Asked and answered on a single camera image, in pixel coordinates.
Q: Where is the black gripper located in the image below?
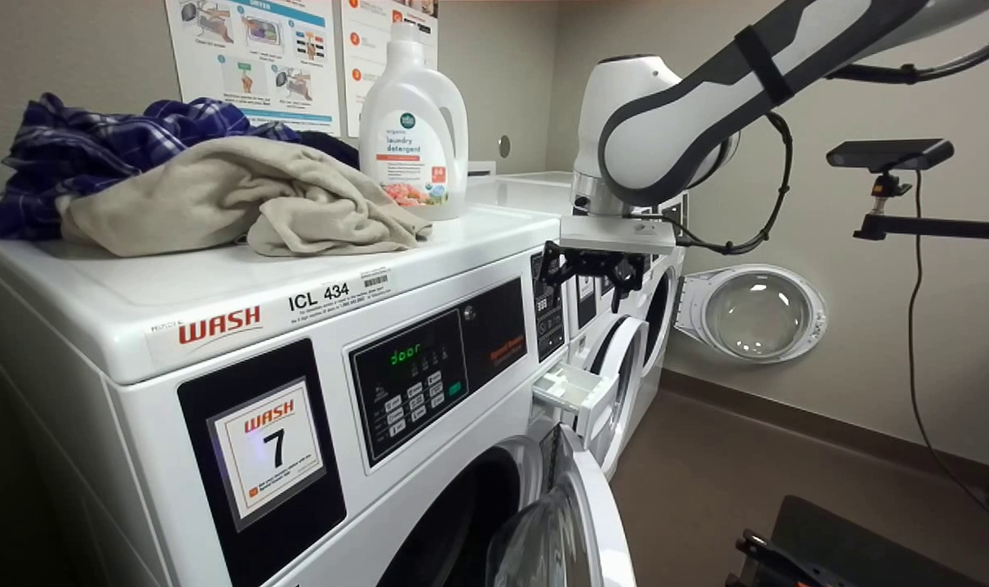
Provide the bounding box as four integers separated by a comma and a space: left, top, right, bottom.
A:
537, 238, 648, 313

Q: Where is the white detergent tray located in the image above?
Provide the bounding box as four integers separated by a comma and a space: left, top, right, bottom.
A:
528, 360, 602, 435

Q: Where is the white washing machine number 8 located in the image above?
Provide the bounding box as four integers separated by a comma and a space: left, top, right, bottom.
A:
459, 161, 689, 481

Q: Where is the white detergent bottle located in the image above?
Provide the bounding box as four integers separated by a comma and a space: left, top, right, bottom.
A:
357, 19, 472, 222

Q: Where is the white washing machine number 7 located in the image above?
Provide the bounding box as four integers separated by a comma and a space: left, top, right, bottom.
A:
0, 202, 583, 587

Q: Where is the round washer 8 door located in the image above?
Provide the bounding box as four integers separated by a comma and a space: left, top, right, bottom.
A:
587, 308, 654, 481

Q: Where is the round glass appliance door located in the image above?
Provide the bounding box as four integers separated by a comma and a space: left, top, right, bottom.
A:
673, 259, 829, 368

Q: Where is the round washer 7 door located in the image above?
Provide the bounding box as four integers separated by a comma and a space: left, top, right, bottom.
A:
484, 420, 638, 587

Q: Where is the beige cloth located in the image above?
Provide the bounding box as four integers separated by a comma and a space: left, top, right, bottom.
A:
55, 132, 438, 259

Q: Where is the laundry instruction poster blue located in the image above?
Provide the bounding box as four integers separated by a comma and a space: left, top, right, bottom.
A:
162, 0, 347, 139

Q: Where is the black clamp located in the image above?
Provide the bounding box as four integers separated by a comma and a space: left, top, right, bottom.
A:
731, 526, 834, 587

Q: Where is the blue plaid cloth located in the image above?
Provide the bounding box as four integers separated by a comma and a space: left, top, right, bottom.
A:
0, 90, 361, 245

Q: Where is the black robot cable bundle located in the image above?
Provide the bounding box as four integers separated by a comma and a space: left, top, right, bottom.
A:
669, 11, 989, 259

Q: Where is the black camera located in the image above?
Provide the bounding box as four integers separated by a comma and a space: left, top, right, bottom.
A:
821, 132, 957, 176

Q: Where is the thin black camera cable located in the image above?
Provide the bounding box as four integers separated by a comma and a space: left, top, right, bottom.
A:
902, 167, 989, 507

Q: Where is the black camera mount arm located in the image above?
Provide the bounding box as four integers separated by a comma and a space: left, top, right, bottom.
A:
853, 170, 989, 259

